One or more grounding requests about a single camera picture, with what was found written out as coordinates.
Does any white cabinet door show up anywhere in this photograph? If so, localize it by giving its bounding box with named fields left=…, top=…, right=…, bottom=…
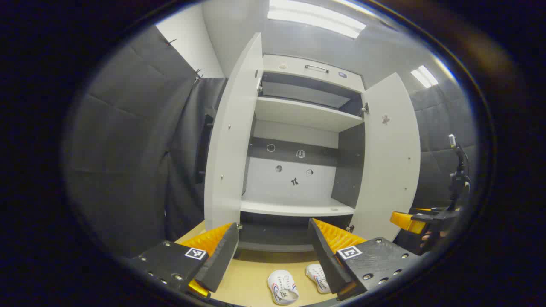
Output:
left=204, top=32, right=264, bottom=233
left=349, top=72, right=422, bottom=246

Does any white striped shoe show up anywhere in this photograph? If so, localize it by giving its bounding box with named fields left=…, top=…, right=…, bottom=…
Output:
left=305, top=264, right=331, bottom=295
left=267, top=270, right=300, bottom=306

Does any white shoe cabinet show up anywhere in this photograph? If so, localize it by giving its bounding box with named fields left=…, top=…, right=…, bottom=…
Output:
left=204, top=32, right=422, bottom=253

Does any small ceiling light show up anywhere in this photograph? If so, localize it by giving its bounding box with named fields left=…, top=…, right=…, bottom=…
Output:
left=410, top=65, right=439, bottom=89

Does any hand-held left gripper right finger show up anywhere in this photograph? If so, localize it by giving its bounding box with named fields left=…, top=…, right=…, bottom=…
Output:
left=308, top=218, right=423, bottom=301

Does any black backdrop cloth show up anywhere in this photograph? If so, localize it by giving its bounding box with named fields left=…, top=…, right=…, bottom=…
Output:
left=164, top=77, right=229, bottom=241

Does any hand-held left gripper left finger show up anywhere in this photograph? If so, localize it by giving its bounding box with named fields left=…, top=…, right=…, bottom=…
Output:
left=128, top=222, right=240, bottom=299

